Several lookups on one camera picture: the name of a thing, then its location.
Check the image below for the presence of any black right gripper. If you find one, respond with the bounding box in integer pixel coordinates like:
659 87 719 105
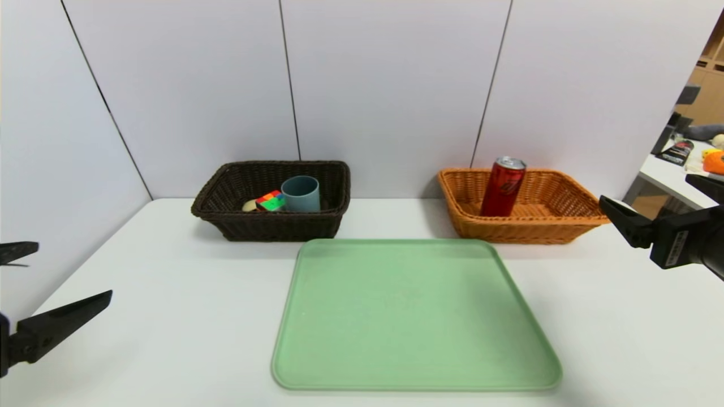
598 195 724 281

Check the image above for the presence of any red soda can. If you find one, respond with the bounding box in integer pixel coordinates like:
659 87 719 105
480 156 527 218

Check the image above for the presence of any blue-grey plastic cup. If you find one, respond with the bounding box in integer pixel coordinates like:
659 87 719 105
281 175 321 214

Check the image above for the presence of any multicoloured puzzle cube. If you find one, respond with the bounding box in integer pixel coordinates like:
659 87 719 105
255 190 287 213

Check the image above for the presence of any orange wicker basket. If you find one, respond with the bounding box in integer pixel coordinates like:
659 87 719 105
437 168 615 245

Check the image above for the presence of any dark brown wicker basket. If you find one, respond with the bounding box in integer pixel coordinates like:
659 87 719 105
191 161 351 243

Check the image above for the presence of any dark round bin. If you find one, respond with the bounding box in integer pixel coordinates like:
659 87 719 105
656 197 702 221

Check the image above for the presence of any white side table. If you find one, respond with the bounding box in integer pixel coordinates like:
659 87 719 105
622 138 724 213

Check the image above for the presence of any black red box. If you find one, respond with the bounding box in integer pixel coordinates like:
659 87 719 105
661 140 695 166

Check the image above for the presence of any grey plush toy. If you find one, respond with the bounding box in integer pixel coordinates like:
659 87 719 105
683 123 724 142

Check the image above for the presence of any black office chair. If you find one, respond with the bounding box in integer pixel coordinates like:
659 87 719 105
650 84 702 156

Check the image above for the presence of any wooden shelf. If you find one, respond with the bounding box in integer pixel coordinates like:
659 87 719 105
676 11 724 126

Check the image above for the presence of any light green plastic tray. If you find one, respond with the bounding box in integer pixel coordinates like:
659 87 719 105
271 239 563 392

